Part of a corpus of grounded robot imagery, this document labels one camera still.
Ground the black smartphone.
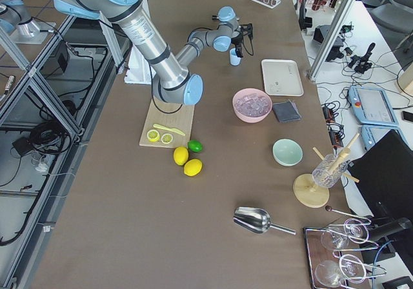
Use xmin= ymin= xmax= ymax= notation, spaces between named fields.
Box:
xmin=402 ymin=111 xmax=413 ymax=123

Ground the green lime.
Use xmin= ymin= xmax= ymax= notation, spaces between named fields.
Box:
xmin=187 ymin=140 xmax=203 ymax=153

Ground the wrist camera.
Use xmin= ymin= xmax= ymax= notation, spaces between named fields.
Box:
xmin=239 ymin=23 xmax=253 ymax=41

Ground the grey folded cloth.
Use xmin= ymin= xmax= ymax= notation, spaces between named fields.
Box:
xmin=272 ymin=100 xmax=301 ymax=123

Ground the yellow plastic knife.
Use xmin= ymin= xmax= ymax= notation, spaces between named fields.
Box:
xmin=153 ymin=123 xmax=186 ymax=136

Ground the beige rabbit tray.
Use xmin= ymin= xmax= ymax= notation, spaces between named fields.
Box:
xmin=261 ymin=59 xmax=304 ymax=97

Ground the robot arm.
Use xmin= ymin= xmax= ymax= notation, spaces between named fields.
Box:
xmin=54 ymin=0 xmax=241 ymax=105
xmin=1 ymin=0 xmax=40 ymax=38

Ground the clear textured glass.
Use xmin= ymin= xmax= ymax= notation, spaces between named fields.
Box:
xmin=312 ymin=154 xmax=348 ymax=188

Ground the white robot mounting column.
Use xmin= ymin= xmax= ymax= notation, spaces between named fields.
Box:
xmin=124 ymin=45 xmax=151 ymax=85

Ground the wooden mug tree stand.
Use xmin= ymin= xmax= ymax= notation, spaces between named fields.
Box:
xmin=293 ymin=133 xmax=359 ymax=208

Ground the wine glass rack tray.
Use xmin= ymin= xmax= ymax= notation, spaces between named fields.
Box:
xmin=303 ymin=216 xmax=387 ymax=288

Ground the green ceramic bowl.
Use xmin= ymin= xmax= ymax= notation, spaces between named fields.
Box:
xmin=272 ymin=139 xmax=303 ymax=166

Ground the lemon half slice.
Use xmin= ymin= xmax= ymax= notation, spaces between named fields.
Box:
xmin=161 ymin=133 xmax=174 ymax=145
xmin=146 ymin=129 xmax=161 ymax=143

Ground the whole yellow lemon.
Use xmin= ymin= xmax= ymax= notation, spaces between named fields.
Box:
xmin=173 ymin=146 xmax=189 ymax=166
xmin=183 ymin=159 xmax=203 ymax=177

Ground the steel ice scoop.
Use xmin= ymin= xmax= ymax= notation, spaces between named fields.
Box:
xmin=233 ymin=206 xmax=296 ymax=235

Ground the aluminium frame post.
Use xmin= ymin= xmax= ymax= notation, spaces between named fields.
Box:
xmin=308 ymin=0 xmax=355 ymax=83

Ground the wooden cutting board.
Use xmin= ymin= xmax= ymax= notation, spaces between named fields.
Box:
xmin=139 ymin=99 xmax=195 ymax=148

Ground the light blue plastic cup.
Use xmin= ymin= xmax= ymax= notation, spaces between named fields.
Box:
xmin=229 ymin=48 xmax=241 ymax=66

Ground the black monitor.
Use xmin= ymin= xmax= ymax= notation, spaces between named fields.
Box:
xmin=348 ymin=130 xmax=412 ymax=220

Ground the pink bowl of ice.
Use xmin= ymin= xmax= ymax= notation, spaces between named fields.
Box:
xmin=232 ymin=88 xmax=272 ymax=123

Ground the blue teach pendant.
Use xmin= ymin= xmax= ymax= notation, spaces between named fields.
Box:
xmin=348 ymin=86 xmax=399 ymax=126
xmin=361 ymin=125 xmax=404 ymax=151

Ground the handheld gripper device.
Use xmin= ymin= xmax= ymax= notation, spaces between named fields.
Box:
xmin=347 ymin=43 xmax=376 ymax=74

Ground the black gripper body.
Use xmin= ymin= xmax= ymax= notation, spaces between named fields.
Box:
xmin=231 ymin=31 xmax=243 ymax=48

